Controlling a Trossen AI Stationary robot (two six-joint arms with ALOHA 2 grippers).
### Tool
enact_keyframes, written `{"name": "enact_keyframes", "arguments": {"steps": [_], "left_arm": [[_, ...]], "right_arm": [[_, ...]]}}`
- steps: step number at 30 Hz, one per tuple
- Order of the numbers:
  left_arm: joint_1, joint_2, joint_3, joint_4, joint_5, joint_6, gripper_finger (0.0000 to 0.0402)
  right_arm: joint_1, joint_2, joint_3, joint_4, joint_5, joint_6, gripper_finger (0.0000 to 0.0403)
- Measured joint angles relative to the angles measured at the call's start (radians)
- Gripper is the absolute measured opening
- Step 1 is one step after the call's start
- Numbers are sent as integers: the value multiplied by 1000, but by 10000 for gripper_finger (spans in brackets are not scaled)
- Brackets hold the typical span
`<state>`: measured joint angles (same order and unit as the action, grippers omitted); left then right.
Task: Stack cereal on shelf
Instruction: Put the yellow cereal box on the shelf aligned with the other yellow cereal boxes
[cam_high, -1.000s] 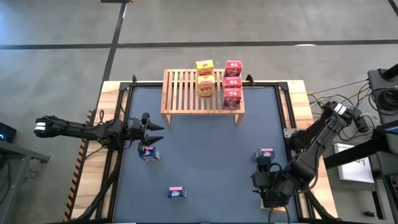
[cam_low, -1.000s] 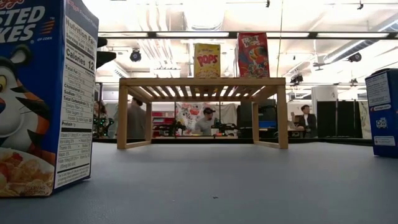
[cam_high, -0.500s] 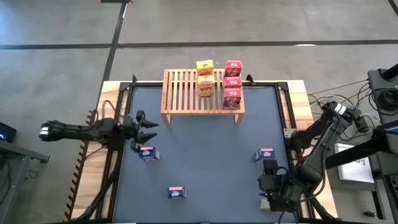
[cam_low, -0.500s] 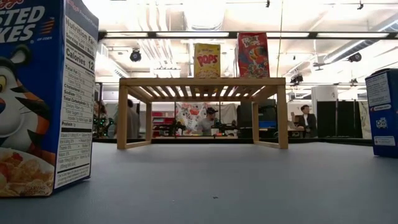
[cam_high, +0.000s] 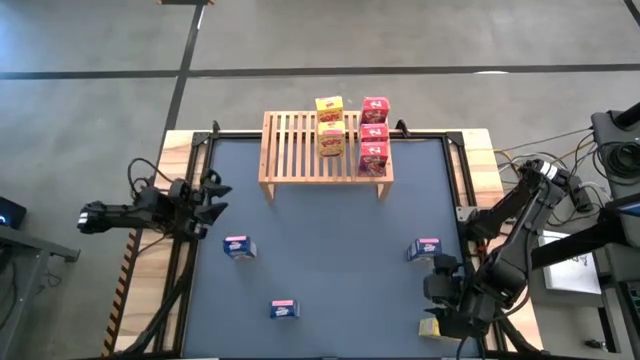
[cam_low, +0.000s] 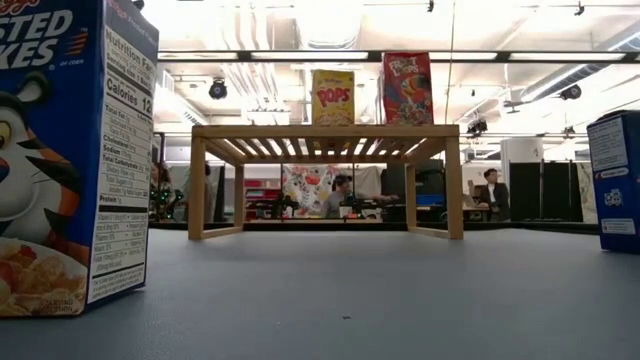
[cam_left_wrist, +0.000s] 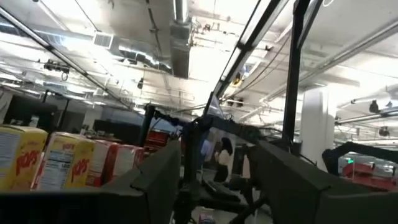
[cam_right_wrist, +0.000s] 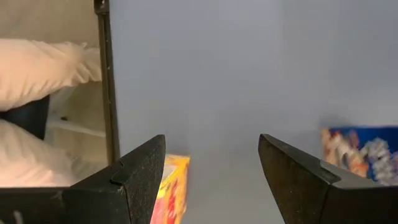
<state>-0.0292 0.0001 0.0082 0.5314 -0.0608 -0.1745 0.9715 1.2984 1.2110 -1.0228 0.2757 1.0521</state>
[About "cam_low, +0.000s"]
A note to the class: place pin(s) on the yellow Corn Pops cereal box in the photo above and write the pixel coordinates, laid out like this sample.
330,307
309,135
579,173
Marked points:
332,97

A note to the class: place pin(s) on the red Froot Loops cereal box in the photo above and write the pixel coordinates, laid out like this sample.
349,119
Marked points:
407,90

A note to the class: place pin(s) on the blue Frosted Flakes cereal box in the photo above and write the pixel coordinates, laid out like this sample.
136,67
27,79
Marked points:
50,150
617,200

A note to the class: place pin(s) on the wooden slatted shelf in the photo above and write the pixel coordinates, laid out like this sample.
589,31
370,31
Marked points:
325,131

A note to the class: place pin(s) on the colourful patterned cloth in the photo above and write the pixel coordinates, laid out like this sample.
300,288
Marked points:
305,187

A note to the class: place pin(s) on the person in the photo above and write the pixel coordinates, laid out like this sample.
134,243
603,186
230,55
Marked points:
492,195
340,197
156,180

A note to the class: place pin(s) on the grey fabric screen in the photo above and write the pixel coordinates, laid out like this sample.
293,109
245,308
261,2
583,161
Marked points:
190,195
367,177

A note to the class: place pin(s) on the red storage shelving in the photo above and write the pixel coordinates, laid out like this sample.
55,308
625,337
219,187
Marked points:
260,192

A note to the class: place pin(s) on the black ceiling spotlight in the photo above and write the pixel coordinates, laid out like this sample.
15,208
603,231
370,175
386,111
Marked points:
477,127

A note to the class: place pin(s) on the black room partition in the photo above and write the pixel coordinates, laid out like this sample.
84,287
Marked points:
550,192

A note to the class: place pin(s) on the beige patterned curtain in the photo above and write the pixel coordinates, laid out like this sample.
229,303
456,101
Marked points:
586,195

